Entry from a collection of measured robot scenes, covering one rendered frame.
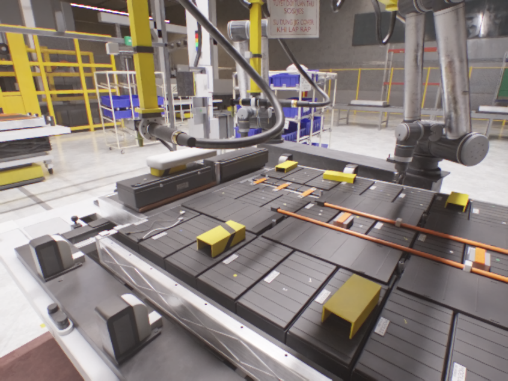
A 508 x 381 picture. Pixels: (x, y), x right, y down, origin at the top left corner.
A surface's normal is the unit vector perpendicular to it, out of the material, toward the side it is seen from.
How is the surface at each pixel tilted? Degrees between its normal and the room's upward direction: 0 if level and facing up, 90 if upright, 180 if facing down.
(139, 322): 90
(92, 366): 0
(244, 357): 90
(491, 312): 0
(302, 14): 90
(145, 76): 90
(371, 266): 0
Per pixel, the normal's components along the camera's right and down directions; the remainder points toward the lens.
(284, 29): 0.31, 0.33
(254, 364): -0.61, 0.28
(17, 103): 0.79, 0.22
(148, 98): 0.61, 0.28
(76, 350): 0.00, -0.94
